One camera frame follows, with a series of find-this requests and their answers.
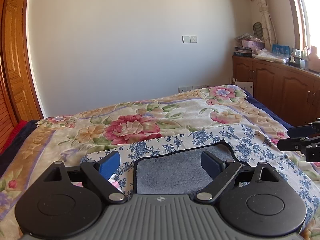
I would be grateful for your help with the purple grey microfiber towel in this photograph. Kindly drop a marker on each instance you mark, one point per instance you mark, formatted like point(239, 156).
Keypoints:
point(178, 172)

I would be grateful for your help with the low wall socket strip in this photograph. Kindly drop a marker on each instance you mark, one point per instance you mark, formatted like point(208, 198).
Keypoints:
point(189, 88)

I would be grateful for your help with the white box beside bed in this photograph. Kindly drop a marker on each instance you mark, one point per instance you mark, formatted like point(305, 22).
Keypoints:
point(247, 86)

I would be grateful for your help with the wooden room door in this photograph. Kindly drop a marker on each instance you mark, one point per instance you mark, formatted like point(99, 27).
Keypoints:
point(15, 61)

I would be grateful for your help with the floral bed blanket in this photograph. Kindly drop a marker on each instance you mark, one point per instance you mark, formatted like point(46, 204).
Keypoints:
point(248, 142)

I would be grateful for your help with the clear plastic bag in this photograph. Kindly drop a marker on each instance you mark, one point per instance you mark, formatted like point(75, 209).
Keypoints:
point(266, 55)

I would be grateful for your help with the pink box on cabinet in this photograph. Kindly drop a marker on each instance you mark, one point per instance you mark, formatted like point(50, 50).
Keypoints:
point(255, 46)

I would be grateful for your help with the red pillow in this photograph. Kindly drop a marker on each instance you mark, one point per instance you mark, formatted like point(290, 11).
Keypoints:
point(11, 137)

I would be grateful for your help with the white wall switch socket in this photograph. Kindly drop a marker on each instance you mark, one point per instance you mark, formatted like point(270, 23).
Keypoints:
point(189, 39)

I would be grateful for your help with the pink cotton tissue box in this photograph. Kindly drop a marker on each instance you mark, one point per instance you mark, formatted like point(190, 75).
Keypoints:
point(111, 180)

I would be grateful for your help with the dark fan ornament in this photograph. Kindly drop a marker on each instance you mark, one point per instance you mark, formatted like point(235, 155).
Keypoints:
point(258, 30)

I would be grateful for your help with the pink thermos bottle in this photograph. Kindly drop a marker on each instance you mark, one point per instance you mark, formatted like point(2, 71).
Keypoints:
point(313, 59)

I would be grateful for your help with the wooden sideboard cabinet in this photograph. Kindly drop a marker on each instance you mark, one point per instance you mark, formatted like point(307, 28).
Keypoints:
point(289, 92)

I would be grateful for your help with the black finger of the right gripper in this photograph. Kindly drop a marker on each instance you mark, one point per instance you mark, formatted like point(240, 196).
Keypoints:
point(304, 139)

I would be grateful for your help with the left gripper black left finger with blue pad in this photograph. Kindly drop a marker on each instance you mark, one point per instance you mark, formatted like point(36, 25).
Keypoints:
point(96, 174)

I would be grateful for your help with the blue box on cabinet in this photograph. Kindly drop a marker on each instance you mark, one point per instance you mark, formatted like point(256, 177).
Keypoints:
point(281, 50)

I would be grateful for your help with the floral beige curtain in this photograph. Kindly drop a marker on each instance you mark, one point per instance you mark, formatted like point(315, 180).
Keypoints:
point(270, 37)

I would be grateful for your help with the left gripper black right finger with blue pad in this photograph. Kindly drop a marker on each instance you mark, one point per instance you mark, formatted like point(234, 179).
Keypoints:
point(222, 174)

